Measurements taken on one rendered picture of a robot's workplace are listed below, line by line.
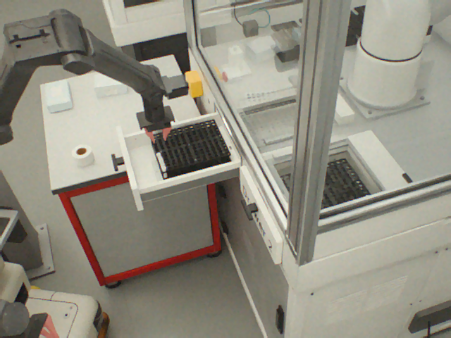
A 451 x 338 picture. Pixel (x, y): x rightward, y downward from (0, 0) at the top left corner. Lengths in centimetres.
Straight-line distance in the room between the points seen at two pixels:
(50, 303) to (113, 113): 78
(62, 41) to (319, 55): 45
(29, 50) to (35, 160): 212
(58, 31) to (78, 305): 129
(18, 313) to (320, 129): 63
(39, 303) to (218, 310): 74
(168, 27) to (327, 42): 153
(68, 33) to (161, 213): 114
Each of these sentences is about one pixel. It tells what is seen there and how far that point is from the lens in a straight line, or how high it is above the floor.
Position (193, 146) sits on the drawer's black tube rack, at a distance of 159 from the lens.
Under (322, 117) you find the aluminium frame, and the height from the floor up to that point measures 142.
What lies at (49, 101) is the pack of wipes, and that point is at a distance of 204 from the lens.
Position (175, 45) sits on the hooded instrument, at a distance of 233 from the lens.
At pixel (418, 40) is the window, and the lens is 90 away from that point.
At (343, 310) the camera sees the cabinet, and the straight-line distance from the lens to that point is 161.
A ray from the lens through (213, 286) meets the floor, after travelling 228.
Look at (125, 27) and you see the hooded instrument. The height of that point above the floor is 89.
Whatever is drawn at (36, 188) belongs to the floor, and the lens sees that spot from 287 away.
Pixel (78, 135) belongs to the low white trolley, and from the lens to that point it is 191.
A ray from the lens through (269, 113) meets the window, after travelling 116.
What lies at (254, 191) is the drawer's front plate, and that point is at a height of 93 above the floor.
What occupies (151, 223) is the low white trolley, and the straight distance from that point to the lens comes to 200.
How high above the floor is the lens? 198
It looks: 47 degrees down
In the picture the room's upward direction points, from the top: 4 degrees counter-clockwise
